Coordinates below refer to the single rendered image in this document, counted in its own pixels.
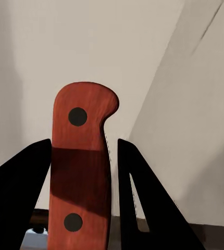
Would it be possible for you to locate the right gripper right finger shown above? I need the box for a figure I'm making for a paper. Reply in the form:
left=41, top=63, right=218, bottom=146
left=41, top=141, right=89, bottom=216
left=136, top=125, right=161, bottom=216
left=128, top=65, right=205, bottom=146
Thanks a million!
left=117, top=139, right=205, bottom=250

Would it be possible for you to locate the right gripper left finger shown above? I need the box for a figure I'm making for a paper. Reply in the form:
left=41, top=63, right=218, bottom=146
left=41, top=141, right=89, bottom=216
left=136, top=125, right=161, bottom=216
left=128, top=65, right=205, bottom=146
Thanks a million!
left=0, top=139, right=52, bottom=250

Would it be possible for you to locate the parer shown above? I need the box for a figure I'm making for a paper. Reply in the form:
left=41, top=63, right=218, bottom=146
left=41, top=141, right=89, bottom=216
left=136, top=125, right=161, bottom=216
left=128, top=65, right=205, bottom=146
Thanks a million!
left=47, top=82, right=120, bottom=250

